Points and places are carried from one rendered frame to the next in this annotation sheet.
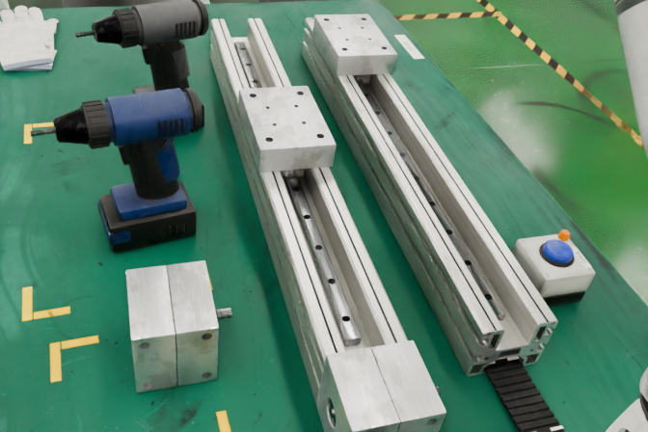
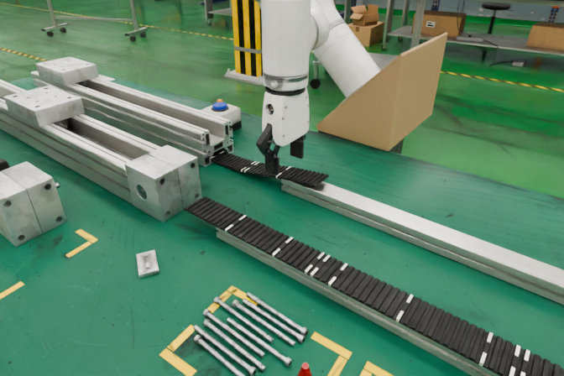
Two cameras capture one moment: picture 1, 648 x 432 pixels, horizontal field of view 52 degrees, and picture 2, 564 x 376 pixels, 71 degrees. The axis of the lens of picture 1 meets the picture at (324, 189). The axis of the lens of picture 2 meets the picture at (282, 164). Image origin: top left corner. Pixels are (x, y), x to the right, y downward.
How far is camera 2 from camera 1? 35 cm
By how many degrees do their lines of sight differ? 28
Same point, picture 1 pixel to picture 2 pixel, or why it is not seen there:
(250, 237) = (52, 168)
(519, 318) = (215, 131)
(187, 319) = (30, 182)
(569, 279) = (230, 113)
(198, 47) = not seen: outside the picture
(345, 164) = not seen: hidden behind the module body
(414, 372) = (174, 153)
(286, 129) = (46, 101)
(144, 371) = (14, 227)
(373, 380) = (154, 161)
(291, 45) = not seen: hidden behind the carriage
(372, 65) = (84, 74)
